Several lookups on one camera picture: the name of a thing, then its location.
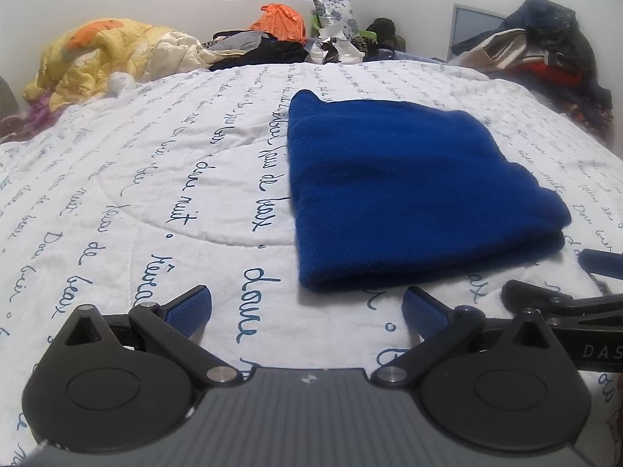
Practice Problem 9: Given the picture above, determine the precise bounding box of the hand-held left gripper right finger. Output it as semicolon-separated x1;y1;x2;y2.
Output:
372;287;556;386

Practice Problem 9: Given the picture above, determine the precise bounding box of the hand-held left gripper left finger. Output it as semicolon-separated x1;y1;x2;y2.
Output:
62;285;239;390

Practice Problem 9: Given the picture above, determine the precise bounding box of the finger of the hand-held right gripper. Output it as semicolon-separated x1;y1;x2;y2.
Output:
581;249;623;273
502;279;575;321

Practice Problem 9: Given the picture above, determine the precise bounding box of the blue knit sweater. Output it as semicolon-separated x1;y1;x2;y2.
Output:
287;89;571;295

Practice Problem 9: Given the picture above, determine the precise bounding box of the white script-printed quilt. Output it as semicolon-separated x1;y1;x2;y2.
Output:
0;58;623;467

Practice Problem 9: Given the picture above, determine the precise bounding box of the red cloth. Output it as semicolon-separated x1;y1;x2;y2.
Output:
523;61;585;88

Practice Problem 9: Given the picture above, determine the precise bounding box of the beige cloth bag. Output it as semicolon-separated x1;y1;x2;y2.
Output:
467;29;546;76

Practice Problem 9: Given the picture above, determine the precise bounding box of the dark blue jacket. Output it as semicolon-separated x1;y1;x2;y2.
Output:
501;0;614;118

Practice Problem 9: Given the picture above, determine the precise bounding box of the purple blanket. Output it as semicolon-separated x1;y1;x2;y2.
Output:
0;97;64;144

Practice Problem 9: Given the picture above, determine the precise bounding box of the yellow quilted comforter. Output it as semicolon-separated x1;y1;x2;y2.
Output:
23;18;229;112

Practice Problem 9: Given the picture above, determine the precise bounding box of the black clothing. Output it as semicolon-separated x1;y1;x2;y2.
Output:
209;39;310;71

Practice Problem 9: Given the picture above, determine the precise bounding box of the grey framed panel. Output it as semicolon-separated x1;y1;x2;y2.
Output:
447;3;509;61

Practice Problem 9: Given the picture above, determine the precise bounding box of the grey clothing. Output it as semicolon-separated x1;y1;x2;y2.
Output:
211;32;266;54

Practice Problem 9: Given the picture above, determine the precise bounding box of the white crumpled packaging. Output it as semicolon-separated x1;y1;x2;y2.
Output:
306;36;366;64

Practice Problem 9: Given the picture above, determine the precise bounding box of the dark grey cloth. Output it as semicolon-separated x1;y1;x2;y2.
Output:
0;77;19;118

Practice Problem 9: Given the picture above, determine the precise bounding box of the green plastic basket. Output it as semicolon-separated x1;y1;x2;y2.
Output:
311;14;378;42

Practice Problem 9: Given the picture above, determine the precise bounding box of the dark olive cloth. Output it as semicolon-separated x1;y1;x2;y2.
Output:
366;18;405;52

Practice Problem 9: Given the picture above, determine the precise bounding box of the orange plastic bag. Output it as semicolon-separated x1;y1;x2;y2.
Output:
247;3;307;42

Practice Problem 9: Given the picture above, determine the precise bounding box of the white blue floral pillow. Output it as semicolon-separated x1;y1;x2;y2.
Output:
311;0;361;42

